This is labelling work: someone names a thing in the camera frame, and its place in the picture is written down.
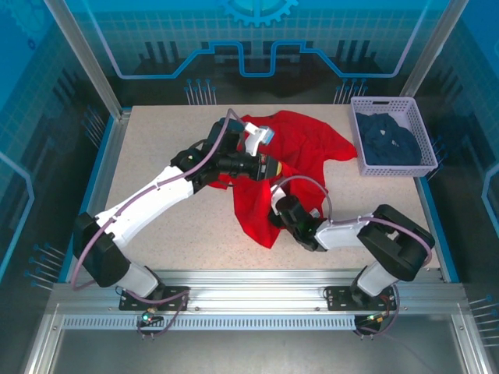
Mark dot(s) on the red printed t-shirt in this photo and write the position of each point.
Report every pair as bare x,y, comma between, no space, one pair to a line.
304,140

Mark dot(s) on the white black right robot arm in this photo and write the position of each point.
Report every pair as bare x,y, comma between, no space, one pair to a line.
339,235

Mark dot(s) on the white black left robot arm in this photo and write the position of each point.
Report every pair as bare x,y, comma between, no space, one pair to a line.
136,202

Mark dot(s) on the navy blue garment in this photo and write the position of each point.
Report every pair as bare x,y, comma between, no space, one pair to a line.
390,144

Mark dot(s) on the small lit electronics module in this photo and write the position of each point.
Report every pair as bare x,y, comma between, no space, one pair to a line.
147,317
374,318

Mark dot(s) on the blue table edge trim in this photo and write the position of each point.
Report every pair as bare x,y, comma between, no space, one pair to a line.
429,202
103,156

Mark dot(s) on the lavender plastic basket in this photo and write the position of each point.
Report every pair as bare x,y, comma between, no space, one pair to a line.
425,140

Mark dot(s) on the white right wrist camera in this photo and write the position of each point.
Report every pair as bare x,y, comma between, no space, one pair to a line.
276,195

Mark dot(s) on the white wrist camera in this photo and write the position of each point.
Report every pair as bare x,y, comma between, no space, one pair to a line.
255,136
276,195

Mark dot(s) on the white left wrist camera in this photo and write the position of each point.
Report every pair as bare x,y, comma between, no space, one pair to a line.
255,136

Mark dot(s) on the aluminium front frame rail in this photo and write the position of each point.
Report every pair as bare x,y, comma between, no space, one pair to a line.
253,288

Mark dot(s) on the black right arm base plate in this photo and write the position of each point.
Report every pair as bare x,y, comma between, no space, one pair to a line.
338,298

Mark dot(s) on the aluminium table side rail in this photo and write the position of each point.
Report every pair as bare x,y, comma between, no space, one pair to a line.
118,136

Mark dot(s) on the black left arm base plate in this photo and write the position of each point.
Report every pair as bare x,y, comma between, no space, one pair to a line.
177,291

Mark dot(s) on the aluminium enclosure post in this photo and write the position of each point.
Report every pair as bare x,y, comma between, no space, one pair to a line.
89,58
433,50

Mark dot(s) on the aluminium lower frame bar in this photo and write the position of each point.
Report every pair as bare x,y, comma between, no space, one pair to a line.
41,350
473,350

